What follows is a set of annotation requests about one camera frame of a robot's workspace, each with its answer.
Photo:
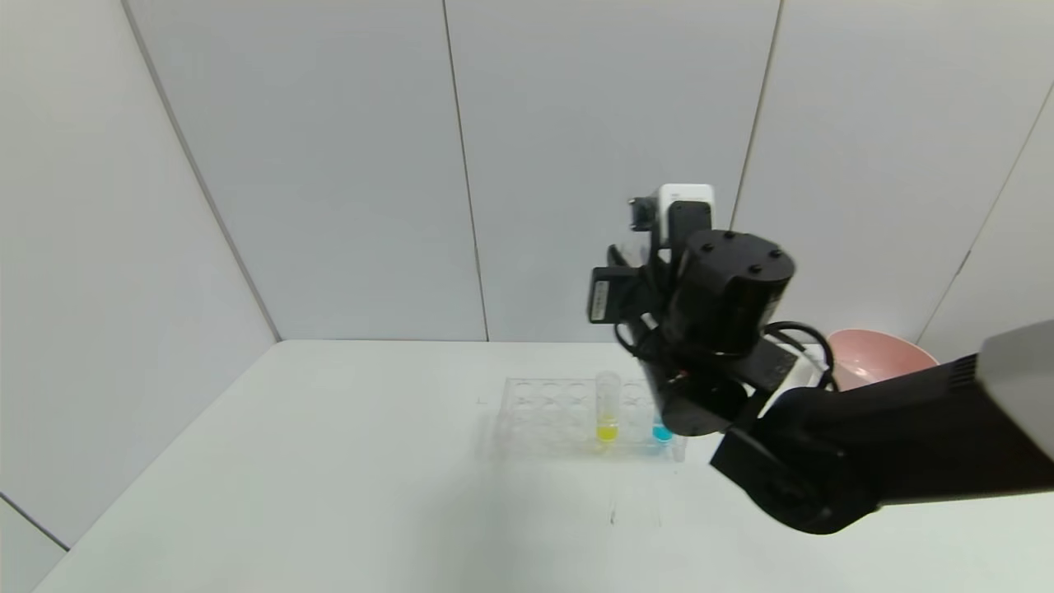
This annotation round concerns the test tube with yellow pigment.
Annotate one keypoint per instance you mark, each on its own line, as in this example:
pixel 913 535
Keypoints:
pixel 607 428

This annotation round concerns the clear plastic test tube rack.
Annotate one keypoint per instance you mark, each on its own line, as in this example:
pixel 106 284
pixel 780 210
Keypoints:
pixel 547 420

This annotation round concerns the test tube with blue pigment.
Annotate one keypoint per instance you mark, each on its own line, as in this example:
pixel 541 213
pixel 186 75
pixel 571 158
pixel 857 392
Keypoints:
pixel 660 433

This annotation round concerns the pink bowl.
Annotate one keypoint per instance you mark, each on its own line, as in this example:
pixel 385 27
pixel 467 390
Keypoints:
pixel 873 354

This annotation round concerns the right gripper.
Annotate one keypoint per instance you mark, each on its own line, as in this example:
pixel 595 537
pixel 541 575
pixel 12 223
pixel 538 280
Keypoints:
pixel 602 298

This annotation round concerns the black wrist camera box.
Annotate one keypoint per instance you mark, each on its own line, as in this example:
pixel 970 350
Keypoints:
pixel 622 296

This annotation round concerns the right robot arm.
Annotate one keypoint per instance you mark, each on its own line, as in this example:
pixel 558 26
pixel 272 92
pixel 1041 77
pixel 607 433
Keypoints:
pixel 889 445

